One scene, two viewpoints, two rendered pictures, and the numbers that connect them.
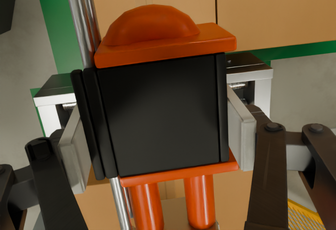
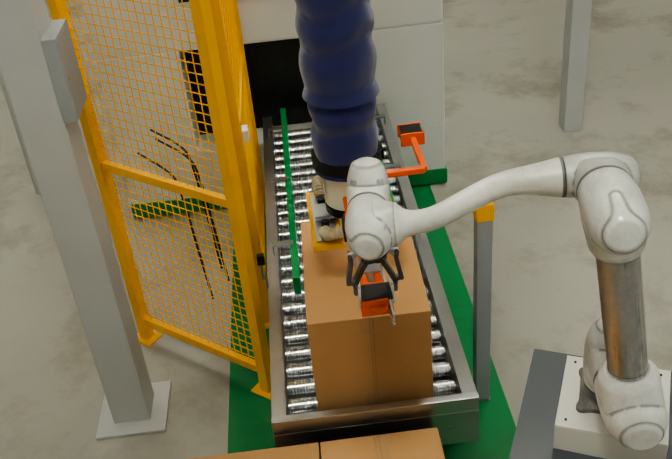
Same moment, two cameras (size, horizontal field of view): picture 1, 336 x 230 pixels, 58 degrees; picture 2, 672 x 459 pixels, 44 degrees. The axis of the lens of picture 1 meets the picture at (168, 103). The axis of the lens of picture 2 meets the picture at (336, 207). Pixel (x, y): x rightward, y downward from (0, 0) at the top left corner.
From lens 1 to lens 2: 211 cm
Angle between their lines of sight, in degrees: 34
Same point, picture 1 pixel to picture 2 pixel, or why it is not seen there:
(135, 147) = (380, 287)
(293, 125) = (193, 436)
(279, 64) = not seen: outside the picture
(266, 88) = (275, 411)
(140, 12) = (379, 309)
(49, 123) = (467, 381)
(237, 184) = (323, 314)
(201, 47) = (367, 301)
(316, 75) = not seen: outside the picture
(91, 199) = (414, 306)
